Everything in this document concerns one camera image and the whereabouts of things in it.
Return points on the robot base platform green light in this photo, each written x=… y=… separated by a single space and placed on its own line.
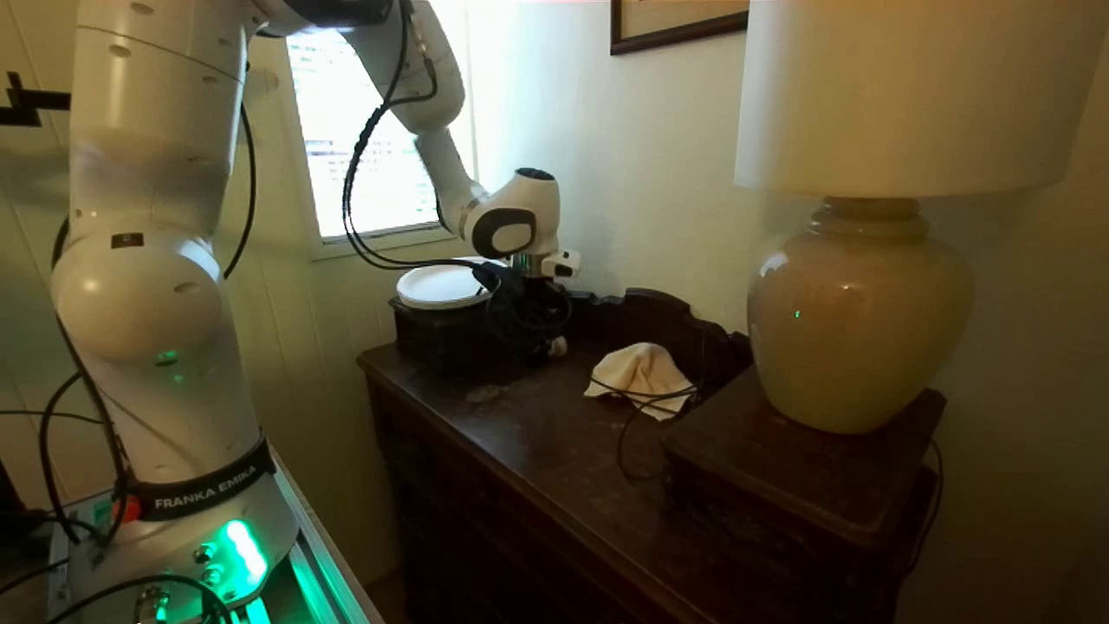
x=329 y=575

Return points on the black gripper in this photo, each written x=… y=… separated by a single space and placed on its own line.
x=541 y=296

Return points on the beige ceramic lamp base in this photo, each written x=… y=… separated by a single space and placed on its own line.
x=854 y=324

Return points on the black clamp stand bar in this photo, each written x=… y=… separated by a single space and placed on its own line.
x=27 y=99

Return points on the white plate stack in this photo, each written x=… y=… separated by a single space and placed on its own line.
x=439 y=289

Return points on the white lampshade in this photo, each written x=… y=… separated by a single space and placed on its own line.
x=913 y=92

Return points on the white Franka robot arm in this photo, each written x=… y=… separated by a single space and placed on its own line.
x=131 y=300

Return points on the dark framed picture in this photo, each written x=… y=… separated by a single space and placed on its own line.
x=675 y=18

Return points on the bright window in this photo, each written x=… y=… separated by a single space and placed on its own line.
x=317 y=138

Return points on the dark wooden dresser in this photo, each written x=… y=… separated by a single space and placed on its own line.
x=541 y=461

